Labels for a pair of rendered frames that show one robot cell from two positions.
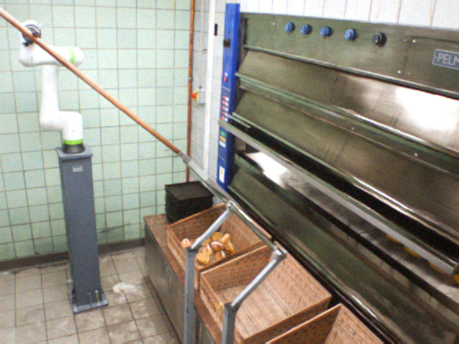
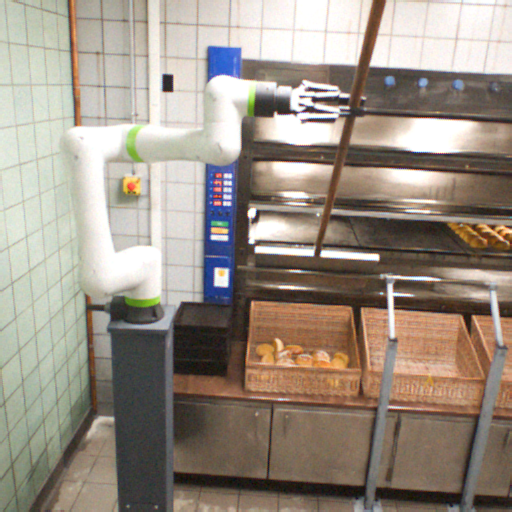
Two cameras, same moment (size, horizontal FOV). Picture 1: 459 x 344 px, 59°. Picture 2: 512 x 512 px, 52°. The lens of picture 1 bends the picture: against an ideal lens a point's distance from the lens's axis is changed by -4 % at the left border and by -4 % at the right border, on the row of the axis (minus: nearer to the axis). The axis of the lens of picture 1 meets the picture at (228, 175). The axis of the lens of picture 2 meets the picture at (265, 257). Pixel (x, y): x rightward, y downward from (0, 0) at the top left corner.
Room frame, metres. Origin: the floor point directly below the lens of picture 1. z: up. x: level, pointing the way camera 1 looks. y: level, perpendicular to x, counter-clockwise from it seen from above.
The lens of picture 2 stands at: (1.37, 2.31, 2.01)
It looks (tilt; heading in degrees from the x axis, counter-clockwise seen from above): 19 degrees down; 298
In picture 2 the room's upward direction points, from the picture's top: 3 degrees clockwise
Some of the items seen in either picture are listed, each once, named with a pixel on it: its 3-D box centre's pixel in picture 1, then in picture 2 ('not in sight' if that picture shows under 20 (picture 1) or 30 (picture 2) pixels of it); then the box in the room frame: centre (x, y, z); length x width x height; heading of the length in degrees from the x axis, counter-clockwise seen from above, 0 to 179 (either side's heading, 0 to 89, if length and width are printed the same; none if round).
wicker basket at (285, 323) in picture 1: (261, 296); (416, 353); (1.79, -0.21, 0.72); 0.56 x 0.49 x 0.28; 25
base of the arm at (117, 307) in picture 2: (72, 143); (126, 307); (2.58, 1.05, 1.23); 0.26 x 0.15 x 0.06; 30
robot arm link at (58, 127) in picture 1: (70, 127); (139, 275); (2.53, 1.03, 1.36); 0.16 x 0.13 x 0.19; 79
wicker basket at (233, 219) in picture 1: (215, 241); (301, 345); (2.32, 0.06, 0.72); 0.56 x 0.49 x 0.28; 27
